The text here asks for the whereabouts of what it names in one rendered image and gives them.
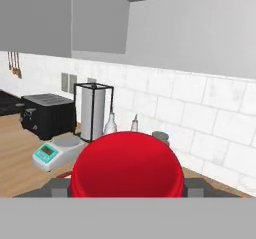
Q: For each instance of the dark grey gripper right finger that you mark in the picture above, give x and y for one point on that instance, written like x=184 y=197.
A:
x=195 y=187

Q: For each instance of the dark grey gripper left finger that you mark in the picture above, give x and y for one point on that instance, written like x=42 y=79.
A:
x=61 y=187

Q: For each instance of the grey lidded jar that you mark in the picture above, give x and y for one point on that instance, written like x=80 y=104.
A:
x=161 y=137

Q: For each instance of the wide grey cabinet door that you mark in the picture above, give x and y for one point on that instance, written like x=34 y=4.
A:
x=35 y=16

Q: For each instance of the white kitchen scale teal panel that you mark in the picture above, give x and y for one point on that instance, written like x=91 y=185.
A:
x=55 y=153

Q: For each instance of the red round dome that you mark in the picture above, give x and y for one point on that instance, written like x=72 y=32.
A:
x=127 y=166

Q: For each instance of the black toaster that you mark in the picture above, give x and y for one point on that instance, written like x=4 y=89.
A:
x=48 y=116

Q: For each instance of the clear glass bottle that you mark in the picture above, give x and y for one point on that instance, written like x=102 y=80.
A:
x=110 y=124

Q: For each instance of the white paper towel roll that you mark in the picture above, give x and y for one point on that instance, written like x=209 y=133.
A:
x=93 y=113

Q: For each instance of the small pale bottle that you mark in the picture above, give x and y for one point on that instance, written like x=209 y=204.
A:
x=134 y=124

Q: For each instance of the black hob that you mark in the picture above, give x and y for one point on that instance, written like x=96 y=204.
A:
x=8 y=103

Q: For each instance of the hanging wooden utensil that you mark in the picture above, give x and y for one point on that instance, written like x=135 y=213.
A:
x=18 y=66
x=9 y=60
x=14 y=63

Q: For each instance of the grey wall outlet plate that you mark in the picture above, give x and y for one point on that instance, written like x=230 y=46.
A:
x=92 y=80
x=68 y=82

